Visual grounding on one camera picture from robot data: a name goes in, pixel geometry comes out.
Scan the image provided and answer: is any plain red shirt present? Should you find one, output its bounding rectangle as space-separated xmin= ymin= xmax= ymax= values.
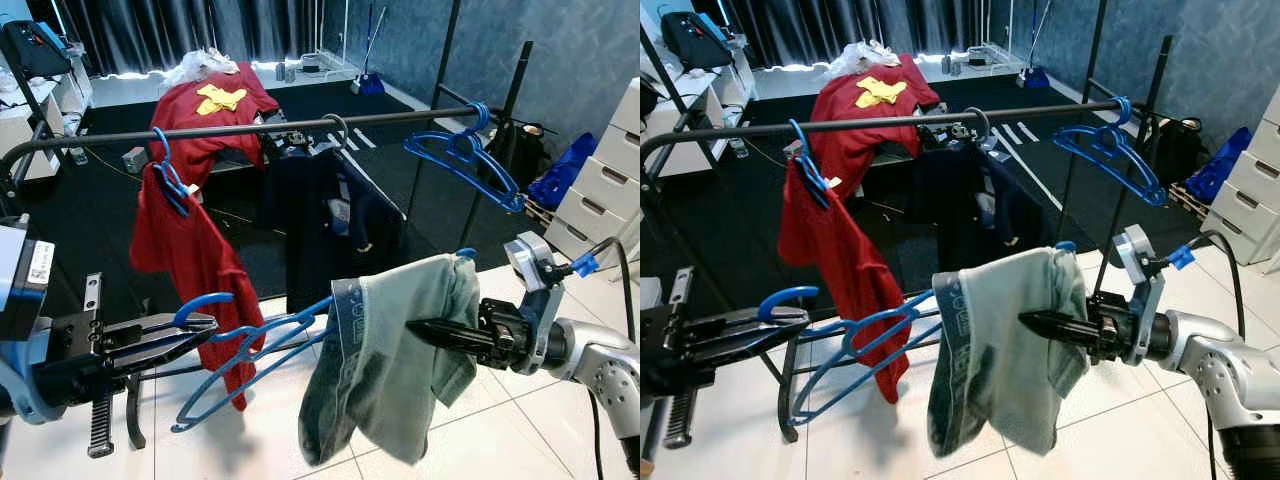
xmin=777 ymin=153 xmax=913 ymax=407
xmin=128 ymin=160 xmax=253 ymax=413

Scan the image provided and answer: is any white drawer cabinet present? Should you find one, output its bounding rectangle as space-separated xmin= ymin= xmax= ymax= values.
xmin=1198 ymin=83 xmax=1280 ymax=268
xmin=545 ymin=78 xmax=641 ymax=269

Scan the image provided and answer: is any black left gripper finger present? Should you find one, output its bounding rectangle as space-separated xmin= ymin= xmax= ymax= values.
xmin=113 ymin=332 xmax=215 ymax=370
xmin=118 ymin=311 xmax=220 ymax=344
xmin=710 ymin=305 xmax=812 ymax=340
xmin=710 ymin=326 xmax=806 ymax=367

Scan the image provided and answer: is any red shirt with yellow star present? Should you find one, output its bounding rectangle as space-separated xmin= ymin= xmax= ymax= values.
xmin=150 ymin=62 xmax=283 ymax=193
xmin=806 ymin=54 xmax=943 ymax=203

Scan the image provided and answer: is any black foam floor mat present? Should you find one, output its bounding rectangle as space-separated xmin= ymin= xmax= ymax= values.
xmin=650 ymin=70 xmax=1211 ymax=301
xmin=20 ymin=75 xmax=561 ymax=323

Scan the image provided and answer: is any grey hanger hook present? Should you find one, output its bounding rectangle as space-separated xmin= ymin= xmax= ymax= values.
xmin=321 ymin=112 xmax=352 ymax=153
xmin=961 ymin=106 xmax=994 ymax=148

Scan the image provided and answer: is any dark curtain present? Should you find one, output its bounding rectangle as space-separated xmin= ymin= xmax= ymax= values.
xmin=25 ymin=0 xmax=349 ymax=77
xmin=720 ymin=0 xmax=993 ymax=67

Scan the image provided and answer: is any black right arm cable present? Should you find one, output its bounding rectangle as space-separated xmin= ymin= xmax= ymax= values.
xmin=568 ymin=237 xmax=641 ymax=346
xmin=1165 ymin=229 xmax=1247 ymax=343

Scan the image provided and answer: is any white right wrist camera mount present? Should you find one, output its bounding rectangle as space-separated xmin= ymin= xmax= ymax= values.
xmin=1112 ymin=223 xmax=1171 ymax=364
xmin=502 ymin=231 xmax=563 ymax=367

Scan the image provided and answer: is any dark navy shirt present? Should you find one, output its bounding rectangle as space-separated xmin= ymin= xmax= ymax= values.
xmin=260 ymin=142 xmax=413 ymax=315
xmin=903 ymin=135 xmax=1053 ymax=279

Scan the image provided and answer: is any black white mechanical device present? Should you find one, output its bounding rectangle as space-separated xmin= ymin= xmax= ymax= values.
xmin=928 ymin=117 xmax=978 ymax=153
xmin=264 ymin=124 xmax=315 ymax=162

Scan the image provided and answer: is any broom with blue head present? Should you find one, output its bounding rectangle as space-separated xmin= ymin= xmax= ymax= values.
xmin=350 ymin=0 xmax=391 ymax=97
xmin=1013 ymin=0 xmax=1058 ymax=91

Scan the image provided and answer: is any white shelf unit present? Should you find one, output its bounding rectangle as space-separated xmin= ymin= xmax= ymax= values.
xmin=0 ymin=68 xmax=94 ymax=183
xmin=640 ymin=55 xmax=758 ymax=163

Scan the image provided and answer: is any grey green garment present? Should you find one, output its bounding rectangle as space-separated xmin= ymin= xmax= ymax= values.
xmin=297 ymin=252 xmax=484 ymax=469
xmin=924 ymin=244 xmax=1094 ymax=459

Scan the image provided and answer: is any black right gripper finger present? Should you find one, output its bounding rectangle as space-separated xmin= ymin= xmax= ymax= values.
xmin=404 ymin=317 xmax=487 ymax=339
xmin=414 ymin=332 xmax=487 ymax=354
xmin=1027 ymin=326 xmax=1097 ymax=348
xmin=1017 ymin=309 xmax=1097 ymax=332

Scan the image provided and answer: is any blue fabric bag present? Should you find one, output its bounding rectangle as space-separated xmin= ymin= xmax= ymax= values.
xmin=526 ymin=131 xmax=602 ymax=210
xmin=1184 ymin=126 xmax=1254 ymax=205

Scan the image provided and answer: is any black backpack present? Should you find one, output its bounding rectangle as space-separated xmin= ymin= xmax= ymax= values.
xmin=0 ymin=20 xmax=74 ymax=80
xmin=660 ymin=10 xmax=738 ymax=73

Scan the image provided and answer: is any white crumpled plastic bag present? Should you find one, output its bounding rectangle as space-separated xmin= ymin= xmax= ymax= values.
xmin=163 ymin=45 xmax=243 ymax=88
xmin=826 ymin=38 xmax=903 ymax=81

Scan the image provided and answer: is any black bag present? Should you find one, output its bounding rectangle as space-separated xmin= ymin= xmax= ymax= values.
xmin=488 ymin=118 xmax=553 ymax=193
xmin=1143 ymin=113 xmax=1213 ymax=188

